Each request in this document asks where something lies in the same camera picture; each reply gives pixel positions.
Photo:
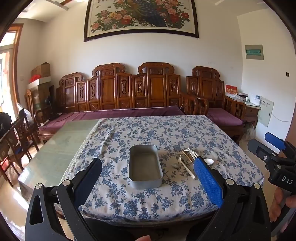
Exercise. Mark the grey fluffy thing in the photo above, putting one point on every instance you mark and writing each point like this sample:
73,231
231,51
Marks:
248,131

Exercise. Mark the white flat box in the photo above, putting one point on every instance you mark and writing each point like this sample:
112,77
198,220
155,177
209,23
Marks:
40,83

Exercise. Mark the framed floral peacock painting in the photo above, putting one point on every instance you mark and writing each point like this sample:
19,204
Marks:
138,16

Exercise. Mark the carved wooden sofa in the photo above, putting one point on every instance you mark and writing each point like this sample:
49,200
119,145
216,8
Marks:
108,88

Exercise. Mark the white ceramic spoon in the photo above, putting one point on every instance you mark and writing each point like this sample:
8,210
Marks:
209,161

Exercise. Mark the white desk device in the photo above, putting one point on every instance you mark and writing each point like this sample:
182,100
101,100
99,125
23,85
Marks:
254,100

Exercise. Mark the person's left hand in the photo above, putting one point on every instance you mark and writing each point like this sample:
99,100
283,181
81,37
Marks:
141,238

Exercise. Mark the white plastic fork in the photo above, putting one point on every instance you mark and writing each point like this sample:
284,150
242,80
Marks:
188,170

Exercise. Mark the metal tin box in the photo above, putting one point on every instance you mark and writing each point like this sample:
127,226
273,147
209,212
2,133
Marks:
144,166

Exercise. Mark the wooden side table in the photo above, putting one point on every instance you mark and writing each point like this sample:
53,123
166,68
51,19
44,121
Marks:
251,112

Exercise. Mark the black desk lamp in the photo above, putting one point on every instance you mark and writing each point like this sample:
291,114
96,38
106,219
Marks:
49,102

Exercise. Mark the person's right hand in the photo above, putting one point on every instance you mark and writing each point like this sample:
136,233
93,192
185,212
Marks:
275,204

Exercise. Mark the brown cardboard box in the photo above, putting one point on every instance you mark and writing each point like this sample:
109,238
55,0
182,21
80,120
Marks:
41,69

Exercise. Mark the black bag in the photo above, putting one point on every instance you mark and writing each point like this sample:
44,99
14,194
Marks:
4,124

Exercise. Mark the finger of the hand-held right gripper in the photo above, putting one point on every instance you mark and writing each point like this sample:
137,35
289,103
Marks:
256,148
275,140

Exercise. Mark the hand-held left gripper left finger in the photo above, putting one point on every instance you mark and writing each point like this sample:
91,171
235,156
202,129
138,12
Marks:
89,179

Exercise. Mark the purple armchair cushion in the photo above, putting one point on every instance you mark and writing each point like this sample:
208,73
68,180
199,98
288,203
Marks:
222,115

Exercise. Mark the red card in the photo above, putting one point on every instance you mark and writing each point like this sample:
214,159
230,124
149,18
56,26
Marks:
231,90

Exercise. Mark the carved wooden armchair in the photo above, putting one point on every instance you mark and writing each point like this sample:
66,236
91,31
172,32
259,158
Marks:
205,83

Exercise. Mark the red decoration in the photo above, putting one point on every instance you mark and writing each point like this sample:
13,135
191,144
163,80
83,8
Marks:
34,78

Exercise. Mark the wooden dining chair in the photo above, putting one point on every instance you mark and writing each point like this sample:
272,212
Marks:
23,129
7,148

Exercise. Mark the brown wooden chopstick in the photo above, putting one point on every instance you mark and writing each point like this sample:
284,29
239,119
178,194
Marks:
188,154
185,155

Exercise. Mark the green wall electric panel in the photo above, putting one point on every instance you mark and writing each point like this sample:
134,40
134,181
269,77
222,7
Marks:
254,52

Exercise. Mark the long purple sofa cushion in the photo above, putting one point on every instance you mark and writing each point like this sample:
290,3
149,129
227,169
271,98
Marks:
92,114

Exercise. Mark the blue floral tablecloth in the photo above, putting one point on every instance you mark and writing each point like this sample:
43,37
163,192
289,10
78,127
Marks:
150,129

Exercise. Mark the wooden door frame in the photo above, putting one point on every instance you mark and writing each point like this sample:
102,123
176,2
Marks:
17,58

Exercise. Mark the stack of cardboard boxes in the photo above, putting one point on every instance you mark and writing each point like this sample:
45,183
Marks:
42,95

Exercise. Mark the clear plastic bag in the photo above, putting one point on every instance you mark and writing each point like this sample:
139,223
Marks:
24,112

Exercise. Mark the white wall cabinet door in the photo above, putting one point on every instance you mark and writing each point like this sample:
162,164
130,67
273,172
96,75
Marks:
265,113

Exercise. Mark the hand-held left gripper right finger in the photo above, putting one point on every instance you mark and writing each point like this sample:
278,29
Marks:
208,180

